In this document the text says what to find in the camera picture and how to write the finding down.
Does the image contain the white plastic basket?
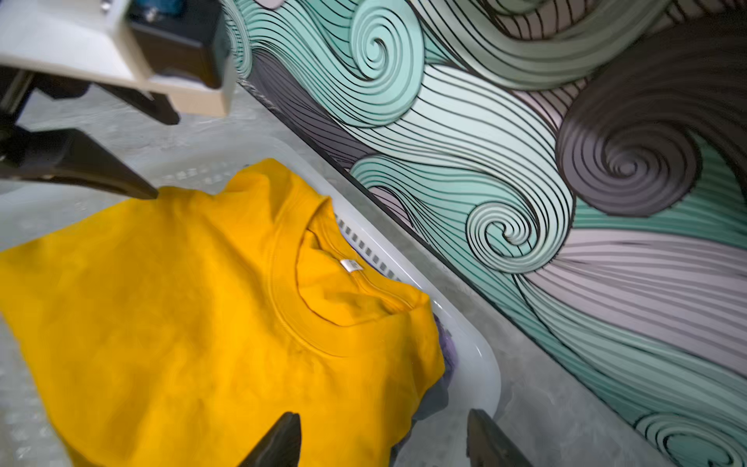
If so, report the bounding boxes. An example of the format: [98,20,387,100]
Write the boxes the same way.
[1,136,501,466]

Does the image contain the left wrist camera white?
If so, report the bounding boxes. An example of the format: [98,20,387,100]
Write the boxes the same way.
[1,1,237,117]

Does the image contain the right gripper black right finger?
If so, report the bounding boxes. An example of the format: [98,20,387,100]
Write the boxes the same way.
[467,409,532,467]

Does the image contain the yellow t-shirt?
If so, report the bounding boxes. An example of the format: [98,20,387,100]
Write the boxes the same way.
[1,159,445,466]

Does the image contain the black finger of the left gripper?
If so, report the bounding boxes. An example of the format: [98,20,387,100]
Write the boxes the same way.
[97,83,180,126]
[1,126,159,200]

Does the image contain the grey-blue t-shirt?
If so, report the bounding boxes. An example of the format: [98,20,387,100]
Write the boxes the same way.
[389,375,451,466]

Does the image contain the purple Persist t-shirt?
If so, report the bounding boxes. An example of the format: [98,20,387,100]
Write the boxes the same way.
[434,316,459,386]

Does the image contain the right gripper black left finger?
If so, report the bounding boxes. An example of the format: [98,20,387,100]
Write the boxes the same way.
[239,412,303,467]

